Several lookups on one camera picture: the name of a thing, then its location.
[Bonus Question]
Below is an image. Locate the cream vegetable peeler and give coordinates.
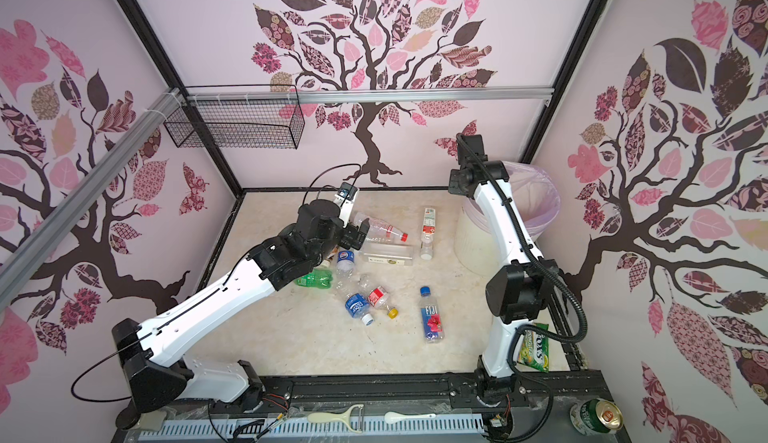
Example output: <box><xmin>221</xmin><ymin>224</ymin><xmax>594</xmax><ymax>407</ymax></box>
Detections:
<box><xmin>307</xmin><ymin>404</ymin><xmax>365</xmax><ymax>434</ymax></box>

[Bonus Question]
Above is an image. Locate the green beverage can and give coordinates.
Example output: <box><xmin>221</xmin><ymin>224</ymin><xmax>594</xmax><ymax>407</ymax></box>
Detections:
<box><xmin>569</xmin><ymin>398</ymin><xmax>624</xmax><ymax>436</ymax></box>

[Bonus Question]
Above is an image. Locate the clear crushed bottle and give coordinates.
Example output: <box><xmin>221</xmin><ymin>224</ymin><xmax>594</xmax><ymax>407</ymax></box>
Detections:
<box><xmin>334</xmin><ymin>273</ymin><xmax>371</xmax><ymax>302</ymax></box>

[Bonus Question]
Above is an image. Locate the cream trash bin purple liner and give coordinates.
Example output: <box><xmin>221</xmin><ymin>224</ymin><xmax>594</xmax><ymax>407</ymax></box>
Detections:
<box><xmin>454</xmin><ymin>162</ymin><xmax>561</xmax><ymax>276</ymax></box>

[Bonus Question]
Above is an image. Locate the blue label crushed bottle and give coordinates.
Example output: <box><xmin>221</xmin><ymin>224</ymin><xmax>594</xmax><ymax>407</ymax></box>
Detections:
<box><xmin>344</xmin><ymin>293</ymin><xmax>374</xmax><ymax>326</ymax></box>

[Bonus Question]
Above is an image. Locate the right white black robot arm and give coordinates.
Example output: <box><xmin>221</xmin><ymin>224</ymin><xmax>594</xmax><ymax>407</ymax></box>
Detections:
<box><xmin>448</xmin><ymin>134</ymin><xmax>555</xmax><ymax>406</ymax></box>

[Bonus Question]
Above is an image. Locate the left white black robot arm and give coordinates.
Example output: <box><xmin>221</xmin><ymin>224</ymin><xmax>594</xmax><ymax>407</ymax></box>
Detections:
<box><xmin>112</xmin><ymin>199</ymin><xmax>372</xmax><ymax>416</ymax></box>

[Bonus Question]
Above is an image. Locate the red label yellow cap bottle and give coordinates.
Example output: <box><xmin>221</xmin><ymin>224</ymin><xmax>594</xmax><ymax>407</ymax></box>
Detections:
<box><xmin>360</xmin><ymin>279</ymin><xmax>399</xmax><ymax>319</ymax></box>

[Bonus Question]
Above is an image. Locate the white red label bottle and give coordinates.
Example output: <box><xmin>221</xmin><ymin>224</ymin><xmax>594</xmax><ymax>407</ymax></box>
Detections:
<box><xmin>420</xmin><ymin>207</ymin><xmax>436</xmax><ymax>260</ymax></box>

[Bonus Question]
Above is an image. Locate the clear rectangular green label bottle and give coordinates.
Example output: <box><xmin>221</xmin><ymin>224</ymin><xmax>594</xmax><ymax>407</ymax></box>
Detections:
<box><xmin>361</xmin><ymin>242</ymin><xmax>414</xmax><ymax>266</ymax></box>

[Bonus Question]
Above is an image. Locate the white slotted cable duct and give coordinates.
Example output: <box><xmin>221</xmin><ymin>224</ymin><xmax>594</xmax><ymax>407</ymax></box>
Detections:
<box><xmin>127</xmin><ymin>414</ymin><xmax>484</xmax><ymax>442</ymax></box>

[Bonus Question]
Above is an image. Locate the aluminium frame bar back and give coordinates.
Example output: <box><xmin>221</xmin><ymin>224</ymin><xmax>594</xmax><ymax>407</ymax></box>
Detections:
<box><xmin>186</xmin><ymin>86</ymin><xmax>554</xmax><ymax>104</ymax></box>

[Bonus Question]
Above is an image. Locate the blue cap small water bottle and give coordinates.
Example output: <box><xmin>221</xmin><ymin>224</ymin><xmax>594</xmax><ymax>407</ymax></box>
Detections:
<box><xmin>335</xmin><ymin>250</ymin><xmax>356</xmax><ymax>278</ymax></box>

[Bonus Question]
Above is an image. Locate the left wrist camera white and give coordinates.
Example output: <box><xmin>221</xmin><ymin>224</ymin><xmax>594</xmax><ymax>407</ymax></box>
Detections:
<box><xmin>333</xmin><ymin>182</ymin><xmax>358</xmax><ymax>224</ymax></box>

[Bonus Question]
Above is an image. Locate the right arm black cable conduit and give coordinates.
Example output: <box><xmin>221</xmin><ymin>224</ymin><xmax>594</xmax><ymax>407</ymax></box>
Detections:
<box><xmin>455</xmin><ymin>136</ymin><xmax>589</xmax><ymax>378</ymax></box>

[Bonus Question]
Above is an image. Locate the aluminium frame bar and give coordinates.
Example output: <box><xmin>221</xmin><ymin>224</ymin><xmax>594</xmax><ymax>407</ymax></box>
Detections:
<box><xmin>1</xmin><ymin>88</ymin><xmax>184</xmax><ymax>308</ymax></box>
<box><xmin>186</xmin><ymin>86</ymin><xmax>554</xmax><ymax>104</ymax></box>

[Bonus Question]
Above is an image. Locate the green snack packet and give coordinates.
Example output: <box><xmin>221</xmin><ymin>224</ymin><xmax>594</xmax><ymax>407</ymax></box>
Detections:
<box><xmin>517</xmin><ymin>330</ymin><xmax>550</xmax><ymax>373</ymax></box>

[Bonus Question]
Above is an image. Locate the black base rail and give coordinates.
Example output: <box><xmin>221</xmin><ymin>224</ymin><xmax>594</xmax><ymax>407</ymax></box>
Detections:
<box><xmin>128</xmin><ymin>370</ymin><xmax>613</xmax><ymax>414</ymax></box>

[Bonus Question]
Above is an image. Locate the aluminium frame bar left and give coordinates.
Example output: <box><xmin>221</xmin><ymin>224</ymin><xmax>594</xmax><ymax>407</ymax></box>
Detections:
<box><xmin>1</xmin><ymin>88</ymin><xmax>184</xmax><ymax>308</ymax></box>

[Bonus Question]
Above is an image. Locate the blue label Fiji bottle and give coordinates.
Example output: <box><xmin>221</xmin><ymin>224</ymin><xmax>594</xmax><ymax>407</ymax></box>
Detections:
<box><xmin>419</xmin><ymin>286</ymin><xmax>444</xmax><ymax>343</ymax></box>

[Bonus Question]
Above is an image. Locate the white plastic spoon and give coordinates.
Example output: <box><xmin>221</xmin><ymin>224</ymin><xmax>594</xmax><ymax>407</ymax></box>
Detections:
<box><xmin>384</xmin><ymin>411</ymin><xmax>437</xmax><ymax>425</ymax></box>

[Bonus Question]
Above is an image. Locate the green plastic soda bottle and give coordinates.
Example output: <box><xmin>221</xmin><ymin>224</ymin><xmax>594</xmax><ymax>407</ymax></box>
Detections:
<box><xmin>294</xmin><ymin>268</ymin><xmax>333</xmax><ymax>290</ymax></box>

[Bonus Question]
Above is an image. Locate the black wire wall basket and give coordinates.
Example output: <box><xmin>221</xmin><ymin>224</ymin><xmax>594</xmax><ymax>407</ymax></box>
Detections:
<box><xmin>164</xmin><ymin>83</ymin><xmax>305</xmax><ymax>150</ymax></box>

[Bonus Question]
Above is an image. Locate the clear bottle red cap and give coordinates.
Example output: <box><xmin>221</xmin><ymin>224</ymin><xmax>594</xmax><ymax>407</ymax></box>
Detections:
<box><xmin>352</xmin><ymin>211</ymin><xmax>408</xmax><ymax>244</ymax></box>

